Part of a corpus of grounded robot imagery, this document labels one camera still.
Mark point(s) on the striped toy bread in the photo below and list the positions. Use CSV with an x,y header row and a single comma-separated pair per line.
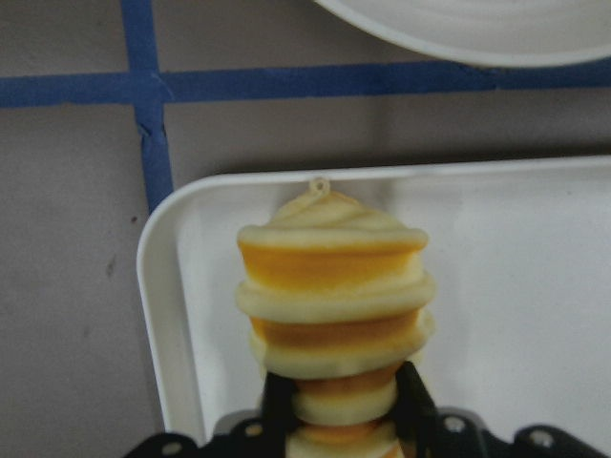
x,y
337,295

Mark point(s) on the white rectangular tray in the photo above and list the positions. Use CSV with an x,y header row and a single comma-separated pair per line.
x,y
519,250

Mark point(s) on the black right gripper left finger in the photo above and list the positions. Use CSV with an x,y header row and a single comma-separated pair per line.
x,y
277,413

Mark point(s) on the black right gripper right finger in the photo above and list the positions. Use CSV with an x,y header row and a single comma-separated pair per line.
x,y
414,412

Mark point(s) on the cream plate under lemon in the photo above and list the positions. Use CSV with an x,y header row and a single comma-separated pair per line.
x,y
506,34

